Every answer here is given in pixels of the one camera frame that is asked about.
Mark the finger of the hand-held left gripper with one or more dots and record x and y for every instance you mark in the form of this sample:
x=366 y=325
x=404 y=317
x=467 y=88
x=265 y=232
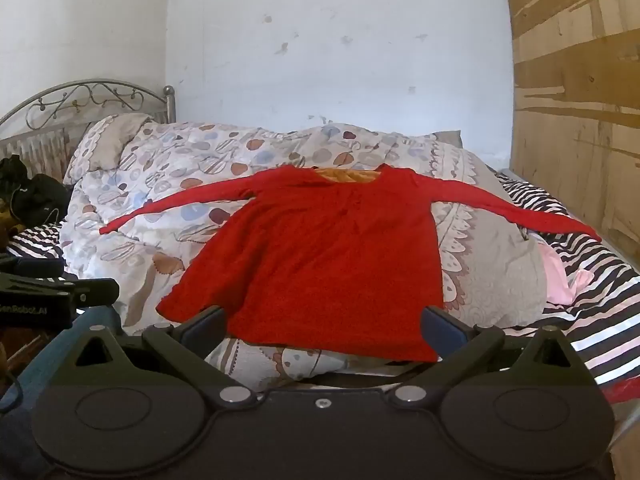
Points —
x=30 y=266
x=92 y=291

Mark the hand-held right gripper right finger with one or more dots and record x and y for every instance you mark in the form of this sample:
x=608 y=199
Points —
x=445 y=330

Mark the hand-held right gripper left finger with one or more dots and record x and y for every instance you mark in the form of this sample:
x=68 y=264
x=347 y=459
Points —
x=200 y=330

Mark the red long-sleeved top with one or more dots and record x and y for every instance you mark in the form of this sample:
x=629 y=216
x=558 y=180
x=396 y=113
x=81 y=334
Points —
x=325 y=260

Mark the dark clothes pile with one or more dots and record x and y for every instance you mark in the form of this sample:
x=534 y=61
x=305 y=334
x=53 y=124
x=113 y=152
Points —
x=35 y=200

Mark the patterned duvet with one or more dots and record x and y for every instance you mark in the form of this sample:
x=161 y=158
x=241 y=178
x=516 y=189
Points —
x=150 y=185

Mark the pink cloth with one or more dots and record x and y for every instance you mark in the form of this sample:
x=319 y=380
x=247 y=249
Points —
x=557 y=275

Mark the striped bed sheet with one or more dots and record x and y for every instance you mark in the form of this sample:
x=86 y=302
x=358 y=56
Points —
x=590 y=330

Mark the patterned pillow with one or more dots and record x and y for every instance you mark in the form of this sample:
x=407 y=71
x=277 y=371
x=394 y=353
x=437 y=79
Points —
x=107 y=140

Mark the red cloth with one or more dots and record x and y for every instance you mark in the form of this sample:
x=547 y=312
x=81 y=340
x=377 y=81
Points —
x=622 y=390

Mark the metal headboard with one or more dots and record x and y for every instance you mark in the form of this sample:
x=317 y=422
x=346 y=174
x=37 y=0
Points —
x=169 y=107

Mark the wooden board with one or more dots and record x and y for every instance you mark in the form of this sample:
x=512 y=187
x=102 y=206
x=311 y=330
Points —
x=575 y=110

